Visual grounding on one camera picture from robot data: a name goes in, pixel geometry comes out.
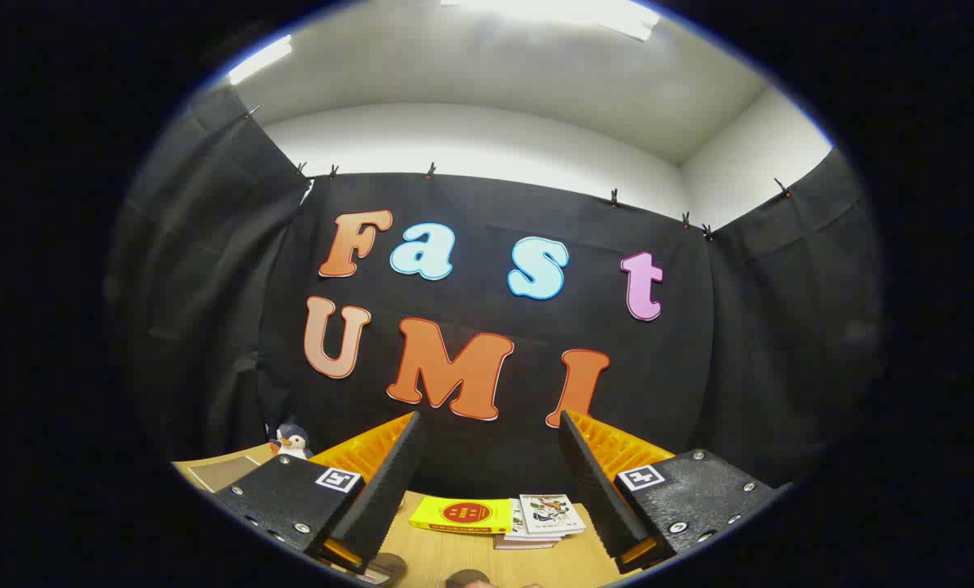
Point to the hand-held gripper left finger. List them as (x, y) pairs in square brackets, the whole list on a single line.
[(389, 482)]

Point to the penguin plush toy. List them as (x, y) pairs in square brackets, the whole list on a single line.
[(292, 443)]

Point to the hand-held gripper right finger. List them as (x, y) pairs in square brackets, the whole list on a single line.
[(597, 482)]

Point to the brown book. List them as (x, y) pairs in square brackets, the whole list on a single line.
[(523, 545)]

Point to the yellow book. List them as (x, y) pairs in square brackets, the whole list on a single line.
[(462, 514)]

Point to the brown fuzzy shoe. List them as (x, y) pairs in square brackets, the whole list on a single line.
[(389, 565), (468, 580)]

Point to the white illustrated book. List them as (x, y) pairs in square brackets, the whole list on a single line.
[(550, 513)]

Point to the row of black cloth clips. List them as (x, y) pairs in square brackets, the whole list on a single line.
[(615, 197)]

